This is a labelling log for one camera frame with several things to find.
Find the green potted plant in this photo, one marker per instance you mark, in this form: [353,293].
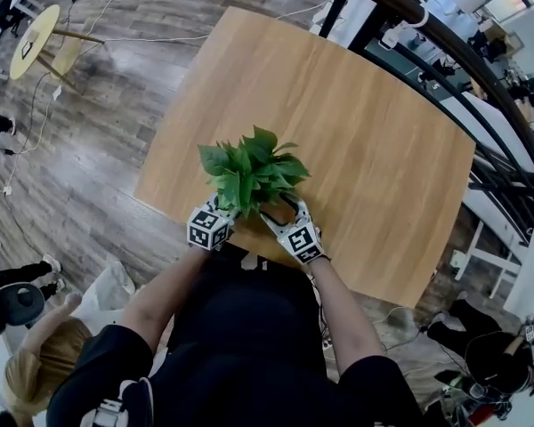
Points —
[249,171]

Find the white clip-on device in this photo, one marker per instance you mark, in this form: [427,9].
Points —
[400,29]

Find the white desk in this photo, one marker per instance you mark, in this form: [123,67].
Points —
[527,274]

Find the white card with black frame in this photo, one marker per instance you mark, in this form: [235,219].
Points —
[28,47]

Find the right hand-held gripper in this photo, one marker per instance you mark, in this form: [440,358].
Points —
[302,245]

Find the person's black clothing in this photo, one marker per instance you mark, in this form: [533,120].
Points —
[245,354]

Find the person's right forearm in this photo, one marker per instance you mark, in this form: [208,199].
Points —
[345,318]

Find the round yellow side table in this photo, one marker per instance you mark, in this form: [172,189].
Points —
[33,42]

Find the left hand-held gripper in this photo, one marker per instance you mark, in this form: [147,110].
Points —
[209,231]

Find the person's left forearm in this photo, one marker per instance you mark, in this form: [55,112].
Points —
[164,296]

